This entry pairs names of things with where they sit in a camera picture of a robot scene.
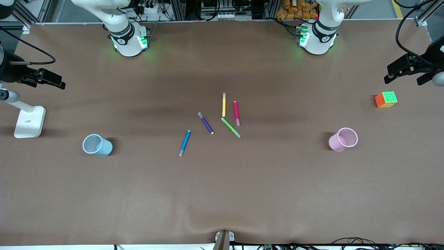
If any blue marker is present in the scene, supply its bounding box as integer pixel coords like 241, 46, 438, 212
178, 130, 191, 157

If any colourful puzzle cube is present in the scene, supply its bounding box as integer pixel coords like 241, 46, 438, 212
375, 91, 398, 108

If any white desk lamp stand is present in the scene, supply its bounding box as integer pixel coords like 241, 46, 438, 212
0, 89, 46, 139

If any blue mesh cup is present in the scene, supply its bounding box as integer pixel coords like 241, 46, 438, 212
82, 134, 113, 157

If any pink mesh cup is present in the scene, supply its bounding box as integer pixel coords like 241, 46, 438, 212
328, 127, 359, 152

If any white power strip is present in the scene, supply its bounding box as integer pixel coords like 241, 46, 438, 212
138, 3, 162, 15

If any orange snack packets pile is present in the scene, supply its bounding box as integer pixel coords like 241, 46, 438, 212
276, 0, 319, 20

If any purple marker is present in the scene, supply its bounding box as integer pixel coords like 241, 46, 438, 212
198, 112, 215, 135

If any green marker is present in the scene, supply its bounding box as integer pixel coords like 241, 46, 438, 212
221, 117, 242, 139

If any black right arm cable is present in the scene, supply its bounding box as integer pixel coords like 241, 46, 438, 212
0, 27, 56, 66

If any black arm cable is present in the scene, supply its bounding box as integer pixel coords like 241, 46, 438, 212
0, 27, 56, 66
395, 0, 444, 70

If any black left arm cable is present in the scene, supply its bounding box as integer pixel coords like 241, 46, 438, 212
395, 0, 444, 70

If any black floor cable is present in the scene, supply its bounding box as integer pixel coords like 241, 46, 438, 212
331, 237, 377, 245

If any metal table clamp bracket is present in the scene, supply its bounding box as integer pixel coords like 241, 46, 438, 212
212, 230, 236, 250

